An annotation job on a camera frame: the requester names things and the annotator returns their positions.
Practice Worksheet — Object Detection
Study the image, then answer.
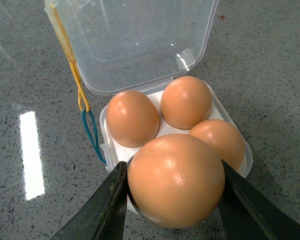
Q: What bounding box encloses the yellow rubber band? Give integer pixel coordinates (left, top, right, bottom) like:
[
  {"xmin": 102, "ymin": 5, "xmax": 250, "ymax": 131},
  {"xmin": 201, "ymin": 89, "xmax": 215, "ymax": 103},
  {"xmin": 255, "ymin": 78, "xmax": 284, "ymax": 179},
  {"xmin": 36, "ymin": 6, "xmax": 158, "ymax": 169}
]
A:
[{"xmin": 50, "ymin": 3, "xmax": 90, "ymax": 112}]

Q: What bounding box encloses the brown egg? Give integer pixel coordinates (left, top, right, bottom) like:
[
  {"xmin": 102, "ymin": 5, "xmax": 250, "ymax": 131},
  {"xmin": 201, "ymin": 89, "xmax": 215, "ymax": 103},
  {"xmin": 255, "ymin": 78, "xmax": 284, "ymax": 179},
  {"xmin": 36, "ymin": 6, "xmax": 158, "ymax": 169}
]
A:
[
  {"xmin": 160, "ymin": 76, "xmax": 212, "ymax": 130},
  {"xmin": 127, "ymin": 133, "xmax": 225, "ymax": 229},
  {"xmin": 106, "ymin": 90, "xmax": 160, "ymax": 148},
  {"xmin": 188, "ymin": 119, "xmax": 245, "ymax": 171}
]

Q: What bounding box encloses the blue rubber band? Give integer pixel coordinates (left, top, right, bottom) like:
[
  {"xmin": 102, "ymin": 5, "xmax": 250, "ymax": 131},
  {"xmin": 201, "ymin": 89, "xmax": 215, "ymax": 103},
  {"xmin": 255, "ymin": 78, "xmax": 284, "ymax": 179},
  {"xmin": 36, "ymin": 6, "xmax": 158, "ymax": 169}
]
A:
[{"xmin": 81, "ymin": 108, "xmax": 107, "ymax": 164}]

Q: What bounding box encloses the clear plastic egg box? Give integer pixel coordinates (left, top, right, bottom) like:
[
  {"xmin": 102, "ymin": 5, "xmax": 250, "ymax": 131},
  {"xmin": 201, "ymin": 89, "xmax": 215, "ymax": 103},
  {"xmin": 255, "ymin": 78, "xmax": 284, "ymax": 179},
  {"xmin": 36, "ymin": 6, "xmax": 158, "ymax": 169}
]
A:
[{"xmin": 43, "ymin": 0, "xmax": 254, "ymax": 221}]

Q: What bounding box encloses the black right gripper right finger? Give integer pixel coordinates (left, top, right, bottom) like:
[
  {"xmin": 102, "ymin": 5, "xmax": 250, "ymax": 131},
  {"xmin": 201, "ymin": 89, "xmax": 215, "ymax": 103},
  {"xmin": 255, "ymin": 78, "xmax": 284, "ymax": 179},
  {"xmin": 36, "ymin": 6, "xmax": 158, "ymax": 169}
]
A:
[{"xmin": 218, "ymin": 160, "xmax": 300, "ymax": 240}]

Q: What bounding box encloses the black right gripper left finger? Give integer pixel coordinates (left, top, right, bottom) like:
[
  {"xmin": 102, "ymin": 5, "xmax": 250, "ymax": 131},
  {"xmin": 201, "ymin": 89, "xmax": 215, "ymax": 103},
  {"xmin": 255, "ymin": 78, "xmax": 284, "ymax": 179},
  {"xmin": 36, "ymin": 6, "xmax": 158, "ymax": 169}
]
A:
[{"xmin": 51, "ymin": 161, "xmax": 128, "ymax": 240}]

